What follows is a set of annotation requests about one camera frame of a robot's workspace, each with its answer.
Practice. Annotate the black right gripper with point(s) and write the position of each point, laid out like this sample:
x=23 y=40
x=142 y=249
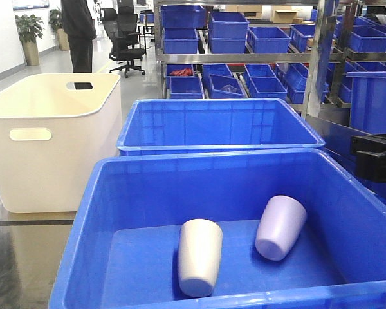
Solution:
x=370 y=153

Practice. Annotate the lavender plastic cup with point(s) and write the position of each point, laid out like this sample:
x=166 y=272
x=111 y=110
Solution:
x=280 y=226

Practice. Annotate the beige plastic cup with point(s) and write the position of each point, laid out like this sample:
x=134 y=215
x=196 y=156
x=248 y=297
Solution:
x=199 y=257

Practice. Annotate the far large blue bin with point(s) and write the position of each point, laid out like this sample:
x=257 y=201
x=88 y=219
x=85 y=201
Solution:
x=177 y=126

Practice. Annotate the large blue bin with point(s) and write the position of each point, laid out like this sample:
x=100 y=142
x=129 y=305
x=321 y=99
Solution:
x=122 y=249
x=177 y=126

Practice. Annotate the near large blue bin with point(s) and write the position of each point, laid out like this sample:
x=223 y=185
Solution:
x=122 y=249

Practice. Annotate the cream plastic bin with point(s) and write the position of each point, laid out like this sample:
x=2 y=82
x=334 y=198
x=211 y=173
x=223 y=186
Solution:
x=53 y=129

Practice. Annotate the black office chair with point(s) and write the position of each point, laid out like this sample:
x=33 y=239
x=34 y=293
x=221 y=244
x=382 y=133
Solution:
x=120 y=27

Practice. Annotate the person in dark clothes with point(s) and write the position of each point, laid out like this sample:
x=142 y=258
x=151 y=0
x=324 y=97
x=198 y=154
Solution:
x=78 y=24

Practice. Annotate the potted plant in beige pot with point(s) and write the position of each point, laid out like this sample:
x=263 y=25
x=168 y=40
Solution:
x=29 y=29

